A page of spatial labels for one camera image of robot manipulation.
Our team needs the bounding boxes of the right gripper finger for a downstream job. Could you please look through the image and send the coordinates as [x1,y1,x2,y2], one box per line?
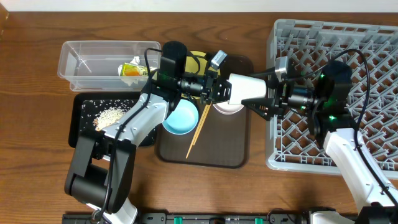
[248,70,275,78]
[241,98,275,121]

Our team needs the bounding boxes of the white pink bowl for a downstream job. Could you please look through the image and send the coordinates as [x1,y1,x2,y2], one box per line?
[213,101,244,115]

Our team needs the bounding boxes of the white cup green inside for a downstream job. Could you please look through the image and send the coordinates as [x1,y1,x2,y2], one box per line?
[228,73,267,105]

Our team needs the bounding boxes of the light blue bowl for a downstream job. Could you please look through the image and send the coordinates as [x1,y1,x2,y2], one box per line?
[162,100,199,135]

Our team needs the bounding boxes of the white tissue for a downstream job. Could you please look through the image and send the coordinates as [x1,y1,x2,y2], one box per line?
[120,56,146,86]

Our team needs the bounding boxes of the green orange snack wrapper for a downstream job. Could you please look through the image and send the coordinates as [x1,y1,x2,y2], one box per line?
[118,63,149,77]

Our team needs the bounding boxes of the pile of white rice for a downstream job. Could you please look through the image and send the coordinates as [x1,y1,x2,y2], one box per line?
[79,100,136,131]

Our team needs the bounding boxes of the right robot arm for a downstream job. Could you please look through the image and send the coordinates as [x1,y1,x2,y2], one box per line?
[242,60,397,223]

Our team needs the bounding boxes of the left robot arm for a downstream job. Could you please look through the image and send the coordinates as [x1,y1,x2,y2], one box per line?
[64,41,231,223]

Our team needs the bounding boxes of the grey dishwasher rack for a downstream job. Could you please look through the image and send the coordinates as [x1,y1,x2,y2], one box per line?
[266,19,397,179]

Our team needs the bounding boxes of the clear plastic waste bin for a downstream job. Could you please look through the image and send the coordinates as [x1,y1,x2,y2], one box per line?
[58,40,161,91]

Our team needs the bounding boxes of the black rectangular waste tray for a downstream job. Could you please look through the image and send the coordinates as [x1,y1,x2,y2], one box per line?
[68,91,140,148]

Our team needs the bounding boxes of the yellow plate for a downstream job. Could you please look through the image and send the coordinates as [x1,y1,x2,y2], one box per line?
[185,51,215,76]

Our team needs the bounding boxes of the wooden chopstick right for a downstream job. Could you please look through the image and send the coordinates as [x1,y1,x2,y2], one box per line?
[193,105,211,145]

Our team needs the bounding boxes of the wooden chopstick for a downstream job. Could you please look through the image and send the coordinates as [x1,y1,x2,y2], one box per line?
[193,105,211,145]
[185,105,211,159]

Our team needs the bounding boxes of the wooden chopstick left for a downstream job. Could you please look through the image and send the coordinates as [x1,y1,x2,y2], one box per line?
[185,105,211,159]

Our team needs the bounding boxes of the dark brown serving tray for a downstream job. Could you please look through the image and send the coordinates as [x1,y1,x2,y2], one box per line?
[154,51,254,169]

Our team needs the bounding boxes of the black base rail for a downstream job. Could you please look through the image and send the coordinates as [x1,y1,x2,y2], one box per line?
[61,212,312,224]

